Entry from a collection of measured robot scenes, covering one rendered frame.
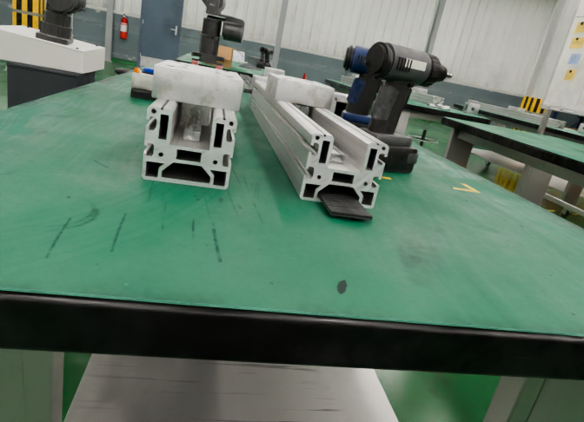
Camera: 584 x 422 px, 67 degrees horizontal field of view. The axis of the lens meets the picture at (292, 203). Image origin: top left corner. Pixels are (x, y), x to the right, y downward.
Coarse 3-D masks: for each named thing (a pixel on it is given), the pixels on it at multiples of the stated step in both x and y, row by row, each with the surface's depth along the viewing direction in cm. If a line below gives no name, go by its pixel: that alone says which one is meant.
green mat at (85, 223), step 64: (0, 128) 60; (64, 128) 66; (128, 128) 75; (256, 128) 100; (0, 192) 40; (64, 192) 43; (128, 192) 46; (192, 192) 50; (256, 192) 54; (384, 192) 67; (448, 192) 75; (0, 256) 30; (64, 256) 31; (128, 256) 33; (192, 256) 35; (256, 256) 37; (320, 256) 40; (384, 256) 43; (448, 256) 46; (512, 256) 50; (576, 256) 55; (448, 320) 33; (512, 320) 35; (576, 320) 37
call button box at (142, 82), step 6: (144, 72) 108; (132, 78) 106; (138, 78) 106; (144, 78) 107; (150, 78) 107; (132, 84) 107; (138, 84) 107; (144, 84) 107; (150, 84) 107; (132, 90) 107; (138, 90) 107; (144, 90) 108; (150, 90) 108; (132, 96) 108; (138, 96) 108; (144, 96) 108; (150, 96) 108
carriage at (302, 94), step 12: (276, 84) 82; (288, 84) 81; (300, 84) 82; (312, 84) 82; (276, 96) 82; (288, 96) 82; (300, 96) 83; (312, 96) 83; (324, 96) 83; (300, 108) 85; (324, 108) 84
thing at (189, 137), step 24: (168, 120) 60; (216, 120) 50; (144, 144) 50; (168, 144) 50; (192, 144) 52; (216, 144) 53; (144, 168) 51; (168, 168) 55; (192, 168) 57; (216, 168) 52
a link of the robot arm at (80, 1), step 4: (76, 0) 132; (80, 0) 134; (48, 4) 131; (76, 4) 132; (80, 4) 134; (48, 8) 132; (52, 8) 132; (76, 8) 132; (80, 8) 135; (56, 12) 132; (60, 12) 132; (64, 12) 132; (68, 12) 136; (72, 12) 136
